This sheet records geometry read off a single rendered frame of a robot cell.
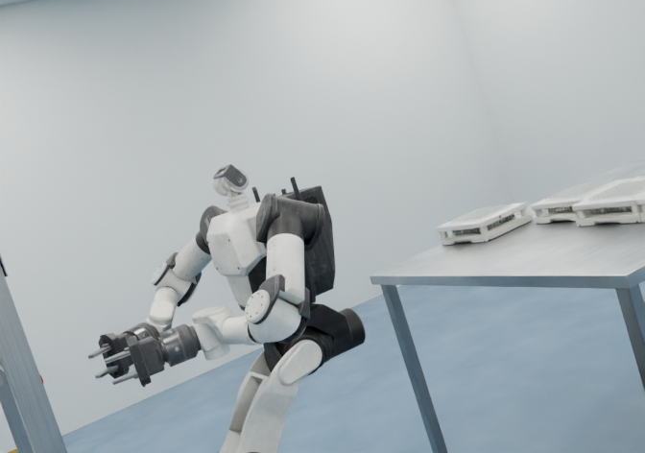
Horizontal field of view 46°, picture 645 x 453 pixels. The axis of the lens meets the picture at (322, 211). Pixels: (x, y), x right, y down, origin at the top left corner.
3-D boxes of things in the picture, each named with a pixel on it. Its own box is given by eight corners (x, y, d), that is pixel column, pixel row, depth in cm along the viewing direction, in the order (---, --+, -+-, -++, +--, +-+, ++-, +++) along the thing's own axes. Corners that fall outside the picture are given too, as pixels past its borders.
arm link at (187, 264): (157, 263, 245) (194, 223, 233) (190, 284, 248) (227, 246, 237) (147, 287, 235) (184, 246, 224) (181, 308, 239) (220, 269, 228)
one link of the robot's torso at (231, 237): (311, 288, 233) (275, 178, 230) (368, 291, 203) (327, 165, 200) (226, 324, 220) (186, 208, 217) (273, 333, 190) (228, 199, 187)
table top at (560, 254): (633, 168, 341) (631, 161, 341) (918, 126, 245) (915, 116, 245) (371, 284, 269) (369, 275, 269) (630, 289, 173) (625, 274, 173)
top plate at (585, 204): (623, 188, 251) (621, 182, 251) (688, 181, 229) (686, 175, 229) (572, 211, 240) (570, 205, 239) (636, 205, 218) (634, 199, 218)
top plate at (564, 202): (578, 190, 276) (577, 184, 276) (633, 183, 255) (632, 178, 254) (531, 210, 265) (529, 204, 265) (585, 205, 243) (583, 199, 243)
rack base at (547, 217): (582, 202, 277) (580, 197, 277) (637, 197, 255) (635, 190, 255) (535, 224, 266) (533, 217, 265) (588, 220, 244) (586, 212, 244)
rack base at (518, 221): (485, 225, 295) (483, 219, 295) (533, 220, 275) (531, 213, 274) (441, 245, 282) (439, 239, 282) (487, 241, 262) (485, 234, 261)
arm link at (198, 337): (191, 370, 183) (234, 352, 187) (177, 329, 182) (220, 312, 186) (183, 363, 194) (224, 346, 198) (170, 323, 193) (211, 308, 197)
